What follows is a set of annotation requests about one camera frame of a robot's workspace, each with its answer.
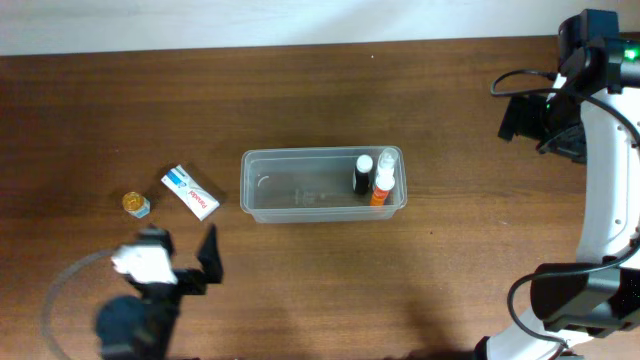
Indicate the dark bottle white cap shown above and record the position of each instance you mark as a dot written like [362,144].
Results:
[361,174]

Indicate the small gold-lid jar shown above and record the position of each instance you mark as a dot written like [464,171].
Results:
[136,204]

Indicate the clear plastic container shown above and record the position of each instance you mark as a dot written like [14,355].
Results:
[315,184]

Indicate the white spray bottle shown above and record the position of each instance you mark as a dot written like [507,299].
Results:
[387,161]

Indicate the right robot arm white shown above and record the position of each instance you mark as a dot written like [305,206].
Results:
[590,115]

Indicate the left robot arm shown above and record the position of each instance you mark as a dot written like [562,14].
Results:
[141,327]

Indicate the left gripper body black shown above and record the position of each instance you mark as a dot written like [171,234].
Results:
[185,280]

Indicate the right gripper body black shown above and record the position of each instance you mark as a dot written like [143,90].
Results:
[523,120]

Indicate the orange tube white cap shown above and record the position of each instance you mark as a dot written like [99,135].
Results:
[383,185]

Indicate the white Panadol box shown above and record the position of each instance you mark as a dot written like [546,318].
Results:
[200,202]

